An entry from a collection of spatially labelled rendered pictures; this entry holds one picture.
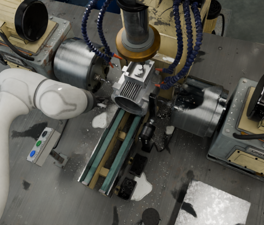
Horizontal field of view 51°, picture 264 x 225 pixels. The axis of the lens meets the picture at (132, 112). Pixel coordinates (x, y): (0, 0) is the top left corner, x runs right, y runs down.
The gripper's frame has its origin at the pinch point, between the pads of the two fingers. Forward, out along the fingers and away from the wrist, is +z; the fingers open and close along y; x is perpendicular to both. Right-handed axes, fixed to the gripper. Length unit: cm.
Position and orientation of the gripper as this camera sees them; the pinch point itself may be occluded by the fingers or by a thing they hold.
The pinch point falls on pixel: (103, 100)
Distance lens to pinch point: 116.8
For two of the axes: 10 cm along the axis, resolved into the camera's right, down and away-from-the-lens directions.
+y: -9.1, -3.6, 2.3
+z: 2.7, -0.6, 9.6
